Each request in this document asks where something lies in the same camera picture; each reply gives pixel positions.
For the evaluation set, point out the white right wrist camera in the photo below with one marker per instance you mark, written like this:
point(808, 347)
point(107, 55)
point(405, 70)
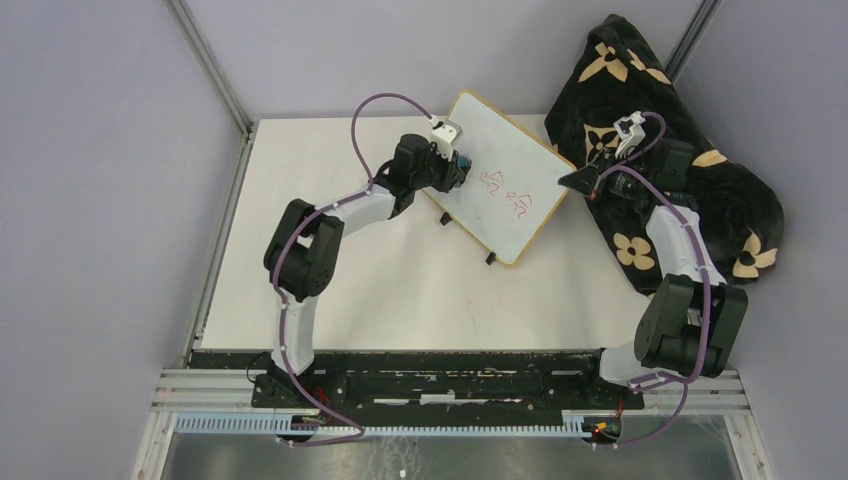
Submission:
point(630, 132)

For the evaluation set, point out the black metal base plate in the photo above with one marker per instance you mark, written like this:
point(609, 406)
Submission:
point(437, 388)

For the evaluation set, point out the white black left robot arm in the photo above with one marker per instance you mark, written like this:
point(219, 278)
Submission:
point(302, 254)

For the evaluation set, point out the black floral blanket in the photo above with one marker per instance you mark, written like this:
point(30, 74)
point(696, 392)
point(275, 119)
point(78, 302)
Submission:
point(741, 218)

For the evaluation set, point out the yellow framed whiteboard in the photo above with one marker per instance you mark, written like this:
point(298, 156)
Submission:
point(512, 188)

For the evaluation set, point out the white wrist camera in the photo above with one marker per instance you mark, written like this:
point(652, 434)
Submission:
point(443, 135)
point(630, 132)

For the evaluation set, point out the aluminium rail frame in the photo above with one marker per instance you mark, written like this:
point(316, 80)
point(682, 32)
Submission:
point(218, 401)

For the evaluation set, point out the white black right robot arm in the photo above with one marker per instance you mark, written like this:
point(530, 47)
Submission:
point(691, 323)

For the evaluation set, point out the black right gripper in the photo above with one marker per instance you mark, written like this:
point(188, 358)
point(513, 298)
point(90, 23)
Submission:
point(584, 180)

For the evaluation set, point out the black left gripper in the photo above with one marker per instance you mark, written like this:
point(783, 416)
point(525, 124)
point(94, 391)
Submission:
point(453, 175)

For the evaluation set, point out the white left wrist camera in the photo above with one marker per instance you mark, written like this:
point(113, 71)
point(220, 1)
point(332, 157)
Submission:
point(443, 135)

